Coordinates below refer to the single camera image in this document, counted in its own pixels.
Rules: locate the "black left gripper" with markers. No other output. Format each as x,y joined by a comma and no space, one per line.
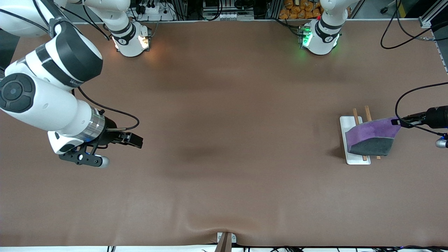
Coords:
438,117

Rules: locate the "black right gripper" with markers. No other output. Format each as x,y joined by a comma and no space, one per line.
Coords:
109,132

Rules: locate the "grey and purple microfibre towel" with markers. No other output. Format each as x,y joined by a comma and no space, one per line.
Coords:
371,134

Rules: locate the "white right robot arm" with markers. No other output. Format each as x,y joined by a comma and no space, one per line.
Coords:
45,101

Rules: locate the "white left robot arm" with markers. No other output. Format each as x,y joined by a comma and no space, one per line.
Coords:
322,38

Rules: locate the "white power strip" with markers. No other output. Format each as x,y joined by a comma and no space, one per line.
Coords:
154,9

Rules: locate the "brown bar table clamp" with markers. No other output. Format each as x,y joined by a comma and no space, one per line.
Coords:
224,245

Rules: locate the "pile of orange round items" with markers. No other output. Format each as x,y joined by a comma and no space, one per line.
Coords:
297,10

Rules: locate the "aluminium profile frame post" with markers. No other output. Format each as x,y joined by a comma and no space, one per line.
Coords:
434,12

